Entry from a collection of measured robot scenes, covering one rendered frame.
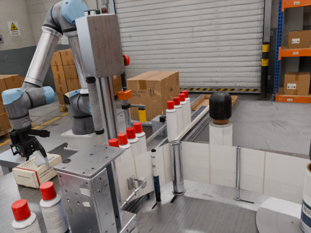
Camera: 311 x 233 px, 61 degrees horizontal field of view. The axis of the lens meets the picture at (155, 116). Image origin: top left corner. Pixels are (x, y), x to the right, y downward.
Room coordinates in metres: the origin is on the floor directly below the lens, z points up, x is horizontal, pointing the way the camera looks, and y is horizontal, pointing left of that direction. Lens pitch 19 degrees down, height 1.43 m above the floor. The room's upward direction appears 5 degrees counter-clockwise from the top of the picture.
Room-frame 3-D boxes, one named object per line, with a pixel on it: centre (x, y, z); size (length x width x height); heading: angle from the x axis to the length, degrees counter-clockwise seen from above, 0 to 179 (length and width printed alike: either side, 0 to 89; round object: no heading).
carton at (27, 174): (1.04, 0.54, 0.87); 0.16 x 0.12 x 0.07; 154
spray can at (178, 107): (1.24, -0.11, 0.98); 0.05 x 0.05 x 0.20
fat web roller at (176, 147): (0.77, -0.06, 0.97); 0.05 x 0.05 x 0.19
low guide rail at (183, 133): (1.22, -0.13, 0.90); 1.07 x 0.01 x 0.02; 151
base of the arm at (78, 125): (1.35, 0.38, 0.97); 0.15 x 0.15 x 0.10
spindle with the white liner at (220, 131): (0.91, -0.24, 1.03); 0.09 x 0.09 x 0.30
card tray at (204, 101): (1.85, -0.45, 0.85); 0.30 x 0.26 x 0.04; 151
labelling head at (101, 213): (0.57, 0.17, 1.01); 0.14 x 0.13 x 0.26; 151
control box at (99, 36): (0.93, 0.17, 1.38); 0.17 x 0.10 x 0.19; 26
